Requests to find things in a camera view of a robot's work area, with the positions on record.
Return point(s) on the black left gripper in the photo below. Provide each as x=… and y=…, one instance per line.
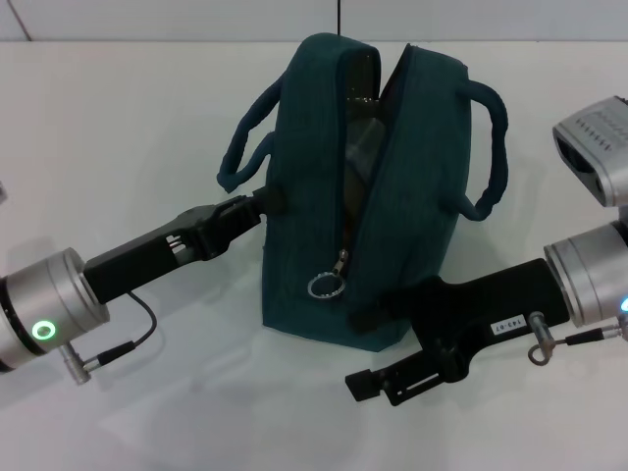
x=147, y=260

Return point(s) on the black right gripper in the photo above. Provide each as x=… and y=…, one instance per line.
x=490, y=304

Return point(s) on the dark teal insulated bag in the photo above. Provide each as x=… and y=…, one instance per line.
x=304, y=196

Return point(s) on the clear container with blue-rimmed lid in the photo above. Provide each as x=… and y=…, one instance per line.
x=363, y=142

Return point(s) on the silver ribbed wrist camera housing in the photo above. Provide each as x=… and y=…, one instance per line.
x=593, y=147

